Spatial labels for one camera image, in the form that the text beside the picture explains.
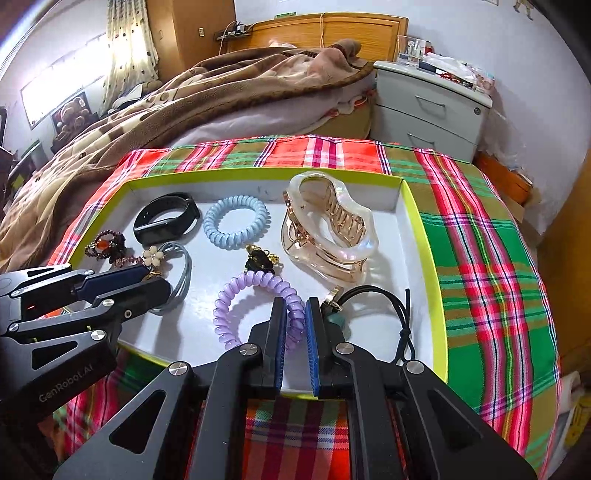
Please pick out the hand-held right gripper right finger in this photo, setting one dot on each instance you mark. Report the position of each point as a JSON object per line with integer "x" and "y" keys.
{"x": 313, "y": 350}

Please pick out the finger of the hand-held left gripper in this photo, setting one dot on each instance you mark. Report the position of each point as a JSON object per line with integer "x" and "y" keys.
{"x": 138, "y": 295}
{"x": 115, "y": 281}

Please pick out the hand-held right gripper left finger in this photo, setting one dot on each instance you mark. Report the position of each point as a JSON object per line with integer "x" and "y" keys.
{"x": 278, "y": 346}

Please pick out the white box with yellow rim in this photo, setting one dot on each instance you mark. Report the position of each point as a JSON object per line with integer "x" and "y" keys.
{"x": 217, "y": 263}

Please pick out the black gold hair ornament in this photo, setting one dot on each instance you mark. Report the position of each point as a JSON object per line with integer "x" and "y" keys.
{"x": 258, "y": 263}

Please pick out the black wristband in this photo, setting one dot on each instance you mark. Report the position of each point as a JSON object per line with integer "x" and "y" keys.
{"x": 152, "y": 230}

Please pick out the clear hair claw clip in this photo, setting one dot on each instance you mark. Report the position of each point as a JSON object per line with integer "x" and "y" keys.
{"x": 355, "y": 249}

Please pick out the dresser with bottles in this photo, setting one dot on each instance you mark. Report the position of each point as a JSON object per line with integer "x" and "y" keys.
{"x": 23, "y": 161}

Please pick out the brown patterned blanket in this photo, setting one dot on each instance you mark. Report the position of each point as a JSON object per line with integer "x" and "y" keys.
{"x": 138, "y": 124}

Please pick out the teddy bear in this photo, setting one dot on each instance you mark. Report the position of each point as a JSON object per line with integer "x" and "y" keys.
{"x": 69, "y": 115}

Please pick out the red green plaid cloth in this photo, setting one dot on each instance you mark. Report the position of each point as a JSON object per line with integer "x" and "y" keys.
{"x": 485, "y": 277}

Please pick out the window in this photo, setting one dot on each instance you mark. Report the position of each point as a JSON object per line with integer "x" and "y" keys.
{"x": 60, "y": 83}

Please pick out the lilac bed sheet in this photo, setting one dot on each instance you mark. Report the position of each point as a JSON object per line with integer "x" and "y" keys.
{"x": 258, "y": 124}

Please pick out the dotted curtain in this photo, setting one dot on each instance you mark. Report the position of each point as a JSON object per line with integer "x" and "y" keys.
{"x": 129, "y": 46}

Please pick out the white nightstand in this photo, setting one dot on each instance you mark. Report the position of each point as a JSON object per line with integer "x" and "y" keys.
{"x": 406, "y": 120}

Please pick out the orange box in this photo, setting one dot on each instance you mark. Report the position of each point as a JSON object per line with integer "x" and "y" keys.
{"x": 503, "y": 177}

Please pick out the wooden wardrobe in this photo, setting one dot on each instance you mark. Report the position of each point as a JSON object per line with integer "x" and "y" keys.
{"x": 184, "y": 32}

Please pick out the white plastic bag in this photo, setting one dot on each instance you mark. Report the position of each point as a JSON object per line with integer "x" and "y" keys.
{"x": 572, "y": 415}

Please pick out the brown wooden panel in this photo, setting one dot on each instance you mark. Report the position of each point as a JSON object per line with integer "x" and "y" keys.
{"x": 572, "y": 277}

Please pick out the power strip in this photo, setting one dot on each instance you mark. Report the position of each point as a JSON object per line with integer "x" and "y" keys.
{"x": 233, "y": 31}

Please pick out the clear glass cup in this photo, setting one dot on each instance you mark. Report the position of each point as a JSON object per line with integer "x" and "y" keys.
{"x": 411, "y": 50}

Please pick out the pile of plastic packets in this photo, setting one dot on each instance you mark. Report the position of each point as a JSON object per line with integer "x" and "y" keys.
{"x": 461, "y": 71}

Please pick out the wall sticker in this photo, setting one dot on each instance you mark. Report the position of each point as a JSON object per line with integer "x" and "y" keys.
{"x": 524, "y": 9}

